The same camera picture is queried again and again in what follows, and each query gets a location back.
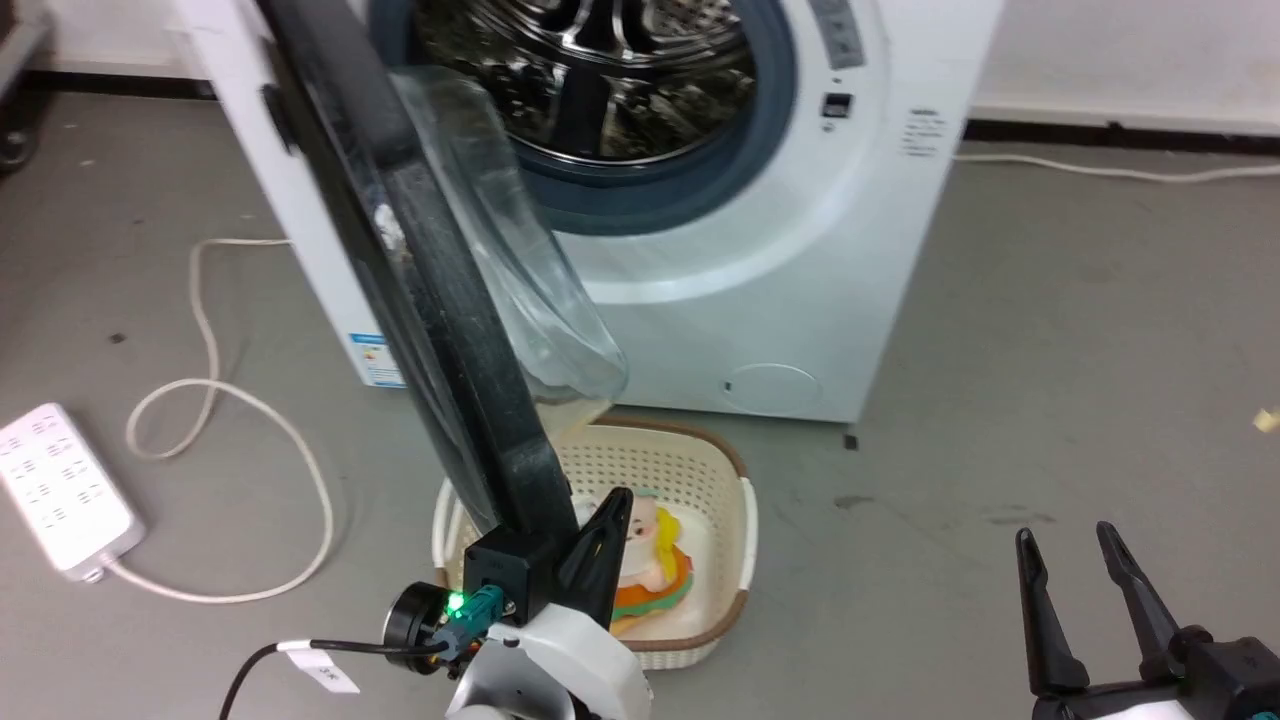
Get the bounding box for white power strip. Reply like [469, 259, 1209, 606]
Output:
[0, 402, 149, 584]

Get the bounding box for dark furniture piece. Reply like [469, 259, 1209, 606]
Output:
[0, 0, 57, 177]

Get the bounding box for grey-blue rubber door gasket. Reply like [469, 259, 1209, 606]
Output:
[368, 0, 799, 237]

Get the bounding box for black washing machine door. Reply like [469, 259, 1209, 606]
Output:
[255, 0, 631, 563]

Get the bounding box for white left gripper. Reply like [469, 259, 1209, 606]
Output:
[445, 487, 653, 720]

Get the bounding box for white power strip cable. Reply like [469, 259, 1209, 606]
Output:
[100, 237, 336, 606]

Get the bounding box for grey control panel strip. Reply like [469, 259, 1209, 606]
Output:
[807, 0, 867, 72]

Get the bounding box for blue energy label sticker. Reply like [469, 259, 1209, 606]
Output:
[349, 332, 407, 390]

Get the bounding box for cream plastic laundry basket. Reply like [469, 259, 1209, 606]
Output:
[431, 415, 760, 672]

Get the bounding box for long white floor cable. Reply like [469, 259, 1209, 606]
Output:
[950, 150, 1280, 185]

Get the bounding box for black cable with white tag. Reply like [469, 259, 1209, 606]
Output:
[217, 638, 453, 720]

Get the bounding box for steel washing machine drum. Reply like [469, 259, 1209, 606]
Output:
[414, 0, 759, 167]

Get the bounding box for colourful doll toy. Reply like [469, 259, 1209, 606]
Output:
[603, 491, 696, 637]

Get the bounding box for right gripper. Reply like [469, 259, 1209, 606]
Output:
[1014, 520, 1203, 720]

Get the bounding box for white front-load washing machine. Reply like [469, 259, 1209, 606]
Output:
[170, 0, 1006, 426]

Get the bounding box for round drain filter cover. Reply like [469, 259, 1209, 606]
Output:
[721, 362, 824, 415]

